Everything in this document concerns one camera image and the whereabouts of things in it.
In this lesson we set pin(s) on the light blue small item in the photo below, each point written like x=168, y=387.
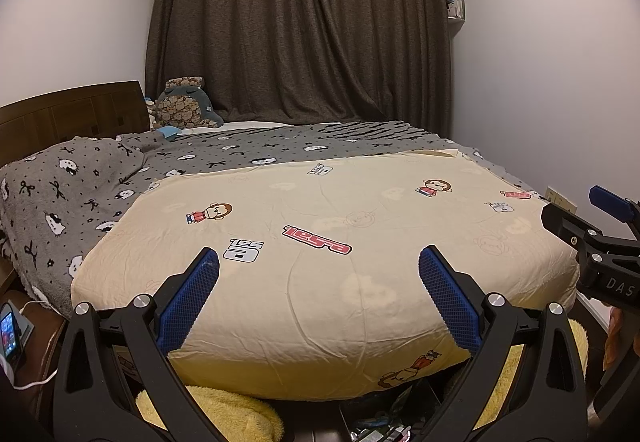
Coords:
x=169, y=132

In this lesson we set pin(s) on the grey patterned blanket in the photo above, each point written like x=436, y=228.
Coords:
x=103, y=219

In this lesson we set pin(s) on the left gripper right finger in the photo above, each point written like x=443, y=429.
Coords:
x=546, y=400

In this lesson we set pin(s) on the white wall shelf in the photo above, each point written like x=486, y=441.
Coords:
x=456, y=16

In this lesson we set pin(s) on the beige cartoon duvet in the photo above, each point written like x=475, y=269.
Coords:
x=319, y=296

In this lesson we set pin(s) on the right hand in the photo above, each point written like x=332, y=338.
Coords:
x=614, y=341

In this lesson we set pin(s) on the brown wooden headboard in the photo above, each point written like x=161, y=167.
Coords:
x=99, y=111

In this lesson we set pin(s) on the patterned plush toy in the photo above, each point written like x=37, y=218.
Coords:
x=183, y=104

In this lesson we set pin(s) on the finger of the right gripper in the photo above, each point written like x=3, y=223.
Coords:
x=620, y=208
x=567, y=226

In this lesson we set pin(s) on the dark brown curtain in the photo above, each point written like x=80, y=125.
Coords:
x=306, y=61

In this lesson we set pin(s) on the smartphone on nightstand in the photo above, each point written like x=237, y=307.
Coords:
x=15, y=332

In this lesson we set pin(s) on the yellow fluffy rug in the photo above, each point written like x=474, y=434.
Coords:
x=241, y=418

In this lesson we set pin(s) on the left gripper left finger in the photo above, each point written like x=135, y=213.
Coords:
x=115, y=382

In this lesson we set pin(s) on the white wall socket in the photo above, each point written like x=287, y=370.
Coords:
x=550, y=195

